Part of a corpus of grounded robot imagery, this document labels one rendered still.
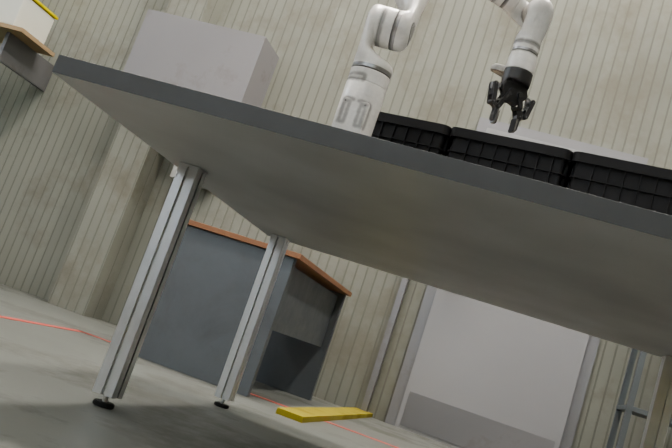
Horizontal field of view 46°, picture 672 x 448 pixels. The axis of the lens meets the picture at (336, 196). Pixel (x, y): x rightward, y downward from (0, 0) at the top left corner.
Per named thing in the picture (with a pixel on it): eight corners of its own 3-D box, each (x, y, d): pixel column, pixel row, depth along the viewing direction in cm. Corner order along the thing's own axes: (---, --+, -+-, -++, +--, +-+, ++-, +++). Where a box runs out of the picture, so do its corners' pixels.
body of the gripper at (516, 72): (515, 60, 201) (505, 94, 200) (541, 74, 204) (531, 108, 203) (498, 66, 208) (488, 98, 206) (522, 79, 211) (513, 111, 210)
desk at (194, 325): (316, 402, 482) (352, 293, 495) (251, 399, 359) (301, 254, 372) (218, 366, 500) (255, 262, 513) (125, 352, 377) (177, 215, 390)
